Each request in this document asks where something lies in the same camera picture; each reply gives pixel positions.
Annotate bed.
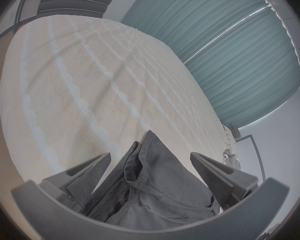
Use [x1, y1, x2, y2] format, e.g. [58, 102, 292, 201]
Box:
[0, 14, 267, 209]

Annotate black T-shirt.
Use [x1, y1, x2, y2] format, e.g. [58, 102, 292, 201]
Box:
[79, 130, 222, 228]

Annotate white printed pillow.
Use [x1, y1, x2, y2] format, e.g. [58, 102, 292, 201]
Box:
[222, 124, 238, 157]

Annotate grey garment with white hem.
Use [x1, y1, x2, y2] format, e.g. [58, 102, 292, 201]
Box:
[222, 149, 241, 170]

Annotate dark grey dresser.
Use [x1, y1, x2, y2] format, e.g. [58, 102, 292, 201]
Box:
[14, 0, 113, 27]

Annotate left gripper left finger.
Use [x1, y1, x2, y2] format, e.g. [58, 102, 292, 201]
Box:
[41, 151, 112, 208]

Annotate blue-green curtain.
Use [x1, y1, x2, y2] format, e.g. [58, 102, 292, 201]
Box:
[121, 0, 269, 62]
[184, 5, 300, 127]

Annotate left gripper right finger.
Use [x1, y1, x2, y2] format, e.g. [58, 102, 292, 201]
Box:
[189, 151, 260, 211]

